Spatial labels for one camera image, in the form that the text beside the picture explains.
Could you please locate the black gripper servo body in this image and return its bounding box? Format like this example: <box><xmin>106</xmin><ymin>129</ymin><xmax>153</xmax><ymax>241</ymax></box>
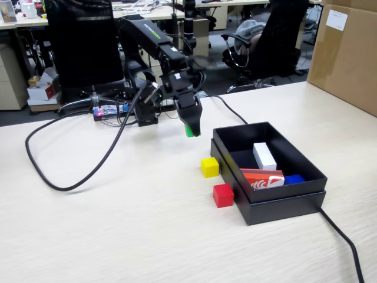
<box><xmin>174</xmin><ymin>91</ymin><xmax>203</xmax><ymax>116</ymax></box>

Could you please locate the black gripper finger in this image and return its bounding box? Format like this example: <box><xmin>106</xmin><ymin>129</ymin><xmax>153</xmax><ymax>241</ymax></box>
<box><xmin>180</xmin><ymin>107</ymin><xmax>203</xmax><ymax>137</ymax></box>
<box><xmin>177</xmin><ymin>108</ymin><xmax>191</xmax><ymax>129</ymax></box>

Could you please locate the green wooden cube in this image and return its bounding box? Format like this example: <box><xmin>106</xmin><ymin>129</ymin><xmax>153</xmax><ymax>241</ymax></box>
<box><xmin>185</xmin><ymin>124</ymin><xmax>203</xmax><ymax>139</ymax></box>

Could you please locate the yellow wooden cube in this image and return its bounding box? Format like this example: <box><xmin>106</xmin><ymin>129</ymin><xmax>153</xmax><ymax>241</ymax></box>
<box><xmin>200</xmin><ymin>157</ymin><xmax>220</xmax><ymax>179</ymax></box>

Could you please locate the red wooden cube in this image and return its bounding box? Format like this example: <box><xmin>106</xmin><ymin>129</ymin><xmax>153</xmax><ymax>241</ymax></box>
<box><xmin>213</xmin><ymin>183</ymin><xmax>235</xmax><ymax>209</ymax></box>

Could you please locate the black cardboard box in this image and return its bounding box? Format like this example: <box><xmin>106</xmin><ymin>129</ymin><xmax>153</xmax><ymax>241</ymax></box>
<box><xmin>212</xmin><ymin>121</ymin><xmax>329</xmax><ymax>204</ymax></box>

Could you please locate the black open box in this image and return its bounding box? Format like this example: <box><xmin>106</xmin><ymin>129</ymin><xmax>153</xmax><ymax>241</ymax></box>
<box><xmin>209</xmin><ymin>138</ymin><xmax>327</xmax><ymax>226</ymax></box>

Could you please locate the large brown cardboard box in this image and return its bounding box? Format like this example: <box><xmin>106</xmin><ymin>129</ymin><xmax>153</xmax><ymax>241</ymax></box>
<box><xmin>306</xmin><ymin>0</ymin><xmax>377</xmax><ymax>117</ymax></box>

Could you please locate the blue controller board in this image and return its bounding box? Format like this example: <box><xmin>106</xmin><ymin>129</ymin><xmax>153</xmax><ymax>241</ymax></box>
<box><xmin>92</xmin><ymin>101</ymin><xmax>130</xmax><ymax>121</ymax></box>

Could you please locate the black jointed pole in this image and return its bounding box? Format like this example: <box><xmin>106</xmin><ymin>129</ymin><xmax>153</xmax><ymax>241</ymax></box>
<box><xmin>181</xmin><ymin>0</ymin><xmax>197</xmax><ymax>55</ymax></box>

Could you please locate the white rectangular block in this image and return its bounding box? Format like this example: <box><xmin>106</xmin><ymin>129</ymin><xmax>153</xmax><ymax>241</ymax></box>
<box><xmin>252</xmin><ymin>142</ymin><xmax>278</xmax><ymax>171</ymax></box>

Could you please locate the orange white matchbox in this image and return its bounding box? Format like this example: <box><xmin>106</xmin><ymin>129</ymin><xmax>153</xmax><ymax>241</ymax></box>
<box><xmin>239</xmin><ymin>167</ymin><xmax>286</xmax><ymax>191</ymax></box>

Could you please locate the grey folded cloth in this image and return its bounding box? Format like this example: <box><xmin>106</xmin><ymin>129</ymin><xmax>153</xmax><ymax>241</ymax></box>
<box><xmin>235</xmin><ymin>19</ymin><xmax>267</xmax><ymax>57</ymax></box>

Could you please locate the black chrome-armed office chair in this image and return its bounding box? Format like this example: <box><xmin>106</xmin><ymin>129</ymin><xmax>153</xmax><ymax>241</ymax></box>
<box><xmin>220</xmin><ymin>0</ymin><xmax>309</xmax><ymax>94</ymax></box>

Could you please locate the blue wooden cube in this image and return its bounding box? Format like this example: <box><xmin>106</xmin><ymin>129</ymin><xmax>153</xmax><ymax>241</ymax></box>
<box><xmin>283</xmin><ymin>173</ymin><xmax>306</xmax><ymax>186</ymax></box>

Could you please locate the black mesh office chair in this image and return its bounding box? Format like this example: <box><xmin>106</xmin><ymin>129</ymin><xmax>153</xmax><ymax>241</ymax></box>
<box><xmin>44</xmin><ymin>0</ymin><xmax>126</xmax><ymax>114</ymax></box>

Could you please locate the white red small carton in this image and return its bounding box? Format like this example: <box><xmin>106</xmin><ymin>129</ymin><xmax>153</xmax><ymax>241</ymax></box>
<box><xmin>27</xmin><ymin>67</ymin><xmax>63</xmax><ymax>103</ymax></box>

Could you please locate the white shipping label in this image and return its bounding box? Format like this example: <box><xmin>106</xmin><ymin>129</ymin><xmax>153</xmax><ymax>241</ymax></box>
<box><xmin>326</xmin><ymin>9</ymin><xmax>349</xmax><ymax>32</ymax></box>

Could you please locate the beige drawer cabinet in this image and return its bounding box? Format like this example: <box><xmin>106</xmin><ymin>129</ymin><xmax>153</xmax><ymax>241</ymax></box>
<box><xmin>0</xmin><ymin>44</ymin><xmax>30</xmax><ymax>111</ymax></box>

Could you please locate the white office desk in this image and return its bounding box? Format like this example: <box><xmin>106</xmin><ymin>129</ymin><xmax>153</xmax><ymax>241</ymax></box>
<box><xmin>0</xmin><ymin>5</ymin><xmax>177</xmax><ymax>30</ymax></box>

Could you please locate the white red cup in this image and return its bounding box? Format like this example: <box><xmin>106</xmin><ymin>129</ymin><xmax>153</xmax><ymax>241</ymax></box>
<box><xmin>19</xmin><ymin>2</ymin><xmax>37</xmax><ymax>18</ymax></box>

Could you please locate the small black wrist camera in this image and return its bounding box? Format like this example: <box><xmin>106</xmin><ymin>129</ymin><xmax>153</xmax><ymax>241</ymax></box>
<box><xmin>143</xmin><ymin>84</ymin><xmax>163</xmax><ymax>107</ymax></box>

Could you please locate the thick black camera cable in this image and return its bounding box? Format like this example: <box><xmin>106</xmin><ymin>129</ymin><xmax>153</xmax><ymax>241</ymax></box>
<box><xmin>25</xmin><ymin>88</ymin><xmax>148</xmax><ymax>192</ymax></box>

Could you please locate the small picture frame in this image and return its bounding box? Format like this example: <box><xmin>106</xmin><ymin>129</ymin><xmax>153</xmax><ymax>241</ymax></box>
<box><xmin>0</xmin><ymin>0</ymin><xmax>18</xmax><ymax>24</ymax></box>

